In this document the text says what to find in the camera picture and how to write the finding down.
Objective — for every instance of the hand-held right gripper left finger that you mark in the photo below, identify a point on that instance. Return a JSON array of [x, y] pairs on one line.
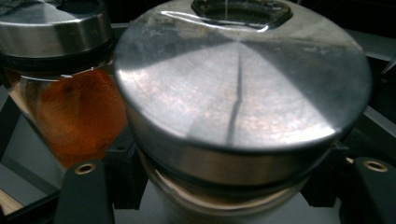
[[84, 196]]

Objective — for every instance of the glass jar with orange spice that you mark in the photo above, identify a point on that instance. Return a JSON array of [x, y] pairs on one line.
[[77, 112]]

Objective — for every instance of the glass jar with white seasoning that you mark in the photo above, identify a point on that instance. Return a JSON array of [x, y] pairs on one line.
[[243, 102]]

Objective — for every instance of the black and grey spice rack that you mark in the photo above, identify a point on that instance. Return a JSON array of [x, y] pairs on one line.
[[31, 152]]

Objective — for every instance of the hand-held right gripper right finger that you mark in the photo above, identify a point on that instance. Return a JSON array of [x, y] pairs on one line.
[[373, 196]]

